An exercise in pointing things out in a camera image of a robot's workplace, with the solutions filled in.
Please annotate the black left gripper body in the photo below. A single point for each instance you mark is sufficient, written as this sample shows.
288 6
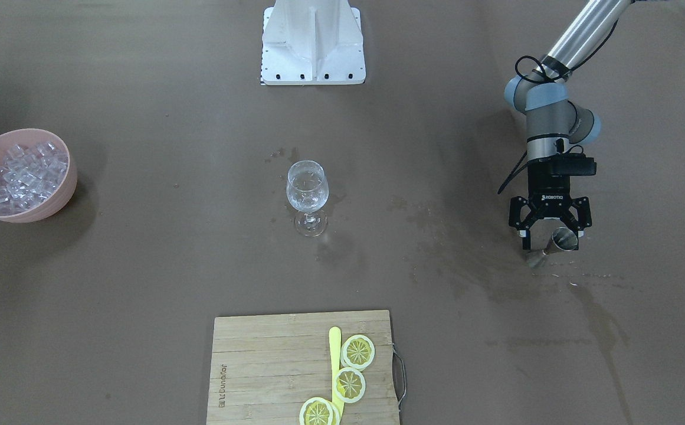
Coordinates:
549 186

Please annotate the steel measuring jigger cup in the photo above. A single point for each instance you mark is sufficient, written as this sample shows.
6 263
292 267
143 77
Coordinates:
562 240

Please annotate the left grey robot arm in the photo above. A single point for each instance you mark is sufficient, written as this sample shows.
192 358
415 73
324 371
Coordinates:
557 128

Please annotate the clear wine glass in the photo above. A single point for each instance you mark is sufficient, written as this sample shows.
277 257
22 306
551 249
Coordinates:
307 191

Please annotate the clear ice cubes pile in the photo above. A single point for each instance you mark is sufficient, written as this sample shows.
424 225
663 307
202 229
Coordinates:
30 175

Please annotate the yellow plastic knife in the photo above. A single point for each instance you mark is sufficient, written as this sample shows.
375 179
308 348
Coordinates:
334 350

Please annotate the middle lemon slice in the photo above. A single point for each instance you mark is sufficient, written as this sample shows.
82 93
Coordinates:
348 385

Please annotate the lemon slice under top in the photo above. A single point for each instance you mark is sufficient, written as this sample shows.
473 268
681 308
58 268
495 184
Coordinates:
335 415

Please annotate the bamboo cutting board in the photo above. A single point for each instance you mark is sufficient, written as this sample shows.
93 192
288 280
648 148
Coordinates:
264 367

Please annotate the pink bowl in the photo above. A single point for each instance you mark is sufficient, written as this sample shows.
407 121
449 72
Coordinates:
29 138

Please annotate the lemon slice near handle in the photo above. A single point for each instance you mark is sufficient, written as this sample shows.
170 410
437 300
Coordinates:
357 352

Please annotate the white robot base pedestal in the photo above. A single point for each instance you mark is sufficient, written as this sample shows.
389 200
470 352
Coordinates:
312 42

